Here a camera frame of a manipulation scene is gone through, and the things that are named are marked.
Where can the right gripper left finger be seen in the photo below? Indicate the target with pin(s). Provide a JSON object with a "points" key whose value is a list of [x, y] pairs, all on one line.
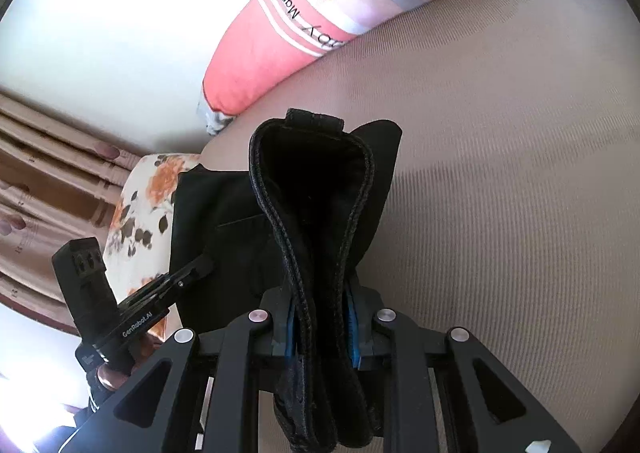
{"points": [[253, 354]]}

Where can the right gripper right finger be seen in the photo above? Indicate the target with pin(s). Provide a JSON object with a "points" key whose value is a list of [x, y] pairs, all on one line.
{"points": [[392, 356]]}

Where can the black denim pants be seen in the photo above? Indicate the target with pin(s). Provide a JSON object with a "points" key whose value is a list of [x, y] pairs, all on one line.
{"points": [[302, 216]]}

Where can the left hand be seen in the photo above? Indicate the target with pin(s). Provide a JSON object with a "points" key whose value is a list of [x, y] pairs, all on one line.
{"points": [[113, 375]]}

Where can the floral orange pillow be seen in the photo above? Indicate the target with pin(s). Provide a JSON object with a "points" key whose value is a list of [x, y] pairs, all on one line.
{"points": [[138, 243]]}

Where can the brown patterned curtain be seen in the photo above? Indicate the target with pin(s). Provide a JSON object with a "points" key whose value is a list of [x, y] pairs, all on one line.
{"points": [[57, 183]]}

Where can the beige houndstooth bed sheet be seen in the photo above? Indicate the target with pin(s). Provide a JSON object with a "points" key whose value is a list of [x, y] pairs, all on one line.
{"points": [[514, 210]]}

